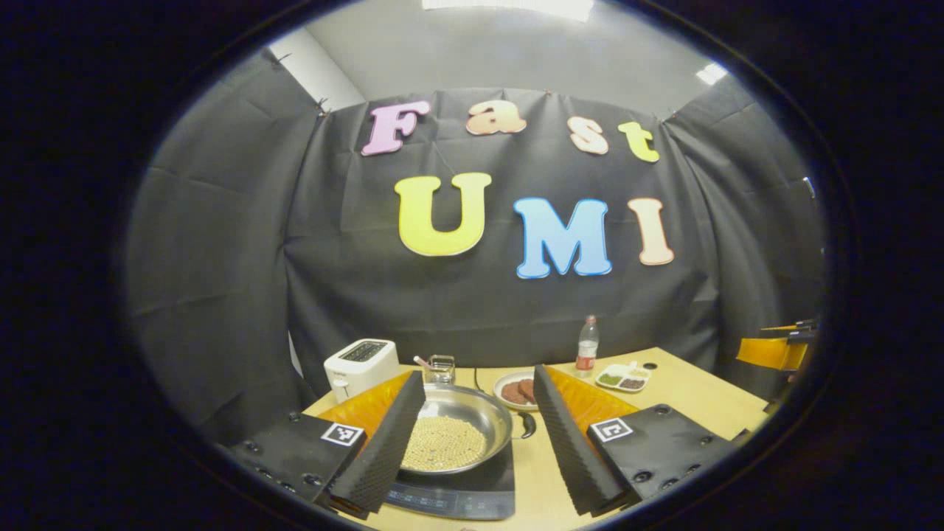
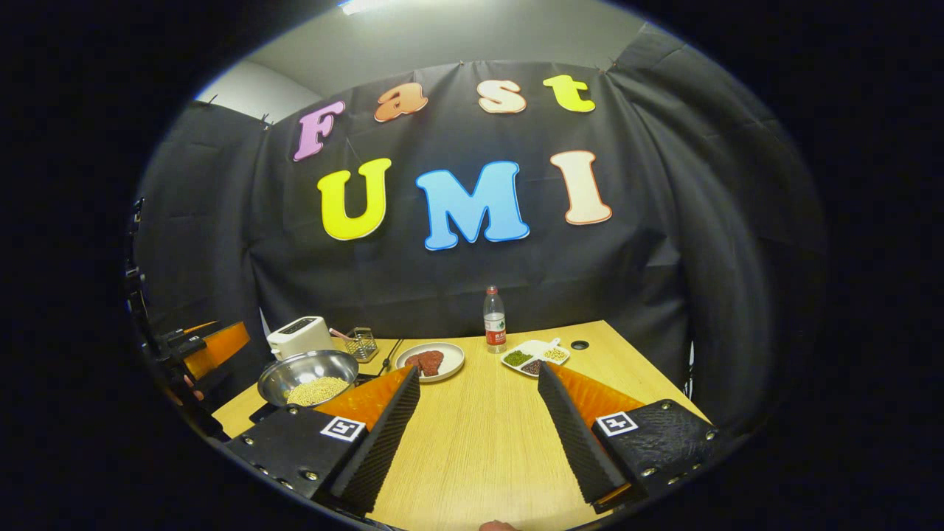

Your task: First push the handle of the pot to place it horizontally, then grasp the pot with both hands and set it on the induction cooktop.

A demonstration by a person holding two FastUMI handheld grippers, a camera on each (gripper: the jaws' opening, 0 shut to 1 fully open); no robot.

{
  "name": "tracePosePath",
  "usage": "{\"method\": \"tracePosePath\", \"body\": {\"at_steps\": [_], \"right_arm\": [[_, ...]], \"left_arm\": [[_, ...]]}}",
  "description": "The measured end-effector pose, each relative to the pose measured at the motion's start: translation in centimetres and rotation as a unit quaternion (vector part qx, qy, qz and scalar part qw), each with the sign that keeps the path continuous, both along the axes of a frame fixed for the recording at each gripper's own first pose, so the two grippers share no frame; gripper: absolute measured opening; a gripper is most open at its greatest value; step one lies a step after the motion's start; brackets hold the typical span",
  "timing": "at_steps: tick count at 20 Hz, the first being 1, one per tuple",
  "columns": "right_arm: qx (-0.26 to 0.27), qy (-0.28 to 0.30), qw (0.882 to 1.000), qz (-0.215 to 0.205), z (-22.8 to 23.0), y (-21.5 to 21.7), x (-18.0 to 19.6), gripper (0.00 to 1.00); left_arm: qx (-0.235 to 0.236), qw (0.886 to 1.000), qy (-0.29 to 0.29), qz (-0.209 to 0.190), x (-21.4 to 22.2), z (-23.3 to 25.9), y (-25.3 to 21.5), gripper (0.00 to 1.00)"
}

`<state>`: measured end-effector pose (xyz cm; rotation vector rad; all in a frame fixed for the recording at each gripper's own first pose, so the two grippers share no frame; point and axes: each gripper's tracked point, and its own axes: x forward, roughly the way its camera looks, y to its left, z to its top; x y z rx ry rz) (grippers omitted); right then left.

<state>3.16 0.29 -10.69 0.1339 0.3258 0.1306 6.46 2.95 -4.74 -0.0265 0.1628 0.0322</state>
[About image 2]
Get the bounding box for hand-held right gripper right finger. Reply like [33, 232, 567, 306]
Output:
[537, 361, 720, 515]

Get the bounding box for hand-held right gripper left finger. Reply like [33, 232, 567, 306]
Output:
[225, 365, 421, 515]

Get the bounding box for steel pot with black handle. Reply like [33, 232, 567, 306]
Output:
[257, 350, 360, 408]

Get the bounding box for white toaster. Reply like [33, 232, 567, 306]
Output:
[266, 316, 334, 361]

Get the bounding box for pile of soybeans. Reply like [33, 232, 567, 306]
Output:
[286, 376, 350, 406]

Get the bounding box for white divided dish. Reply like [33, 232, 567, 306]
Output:
[500, 338, 571, 378]

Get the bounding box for white round plate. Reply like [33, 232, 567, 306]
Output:
[395, 342, 466, 384]

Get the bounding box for clear plastic water bottle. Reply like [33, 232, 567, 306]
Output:
[483, 286, 507, 354]

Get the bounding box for black backdrop cloth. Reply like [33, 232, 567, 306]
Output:
[133, 22, 827, 436]

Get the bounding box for metal wire utensil holder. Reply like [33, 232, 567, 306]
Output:
[345, 327, 379, 363]

